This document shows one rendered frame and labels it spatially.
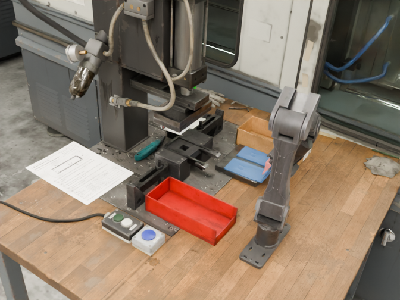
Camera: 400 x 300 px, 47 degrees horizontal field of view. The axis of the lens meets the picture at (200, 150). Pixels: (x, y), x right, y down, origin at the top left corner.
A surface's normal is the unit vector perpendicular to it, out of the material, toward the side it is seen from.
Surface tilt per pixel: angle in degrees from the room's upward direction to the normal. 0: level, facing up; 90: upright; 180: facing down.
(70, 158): 1
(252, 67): 90
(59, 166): 1
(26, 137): 0
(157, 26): 90
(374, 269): 90
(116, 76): 90
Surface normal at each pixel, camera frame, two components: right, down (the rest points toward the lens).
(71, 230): 0.05, -0.82
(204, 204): -0.55, 0.45
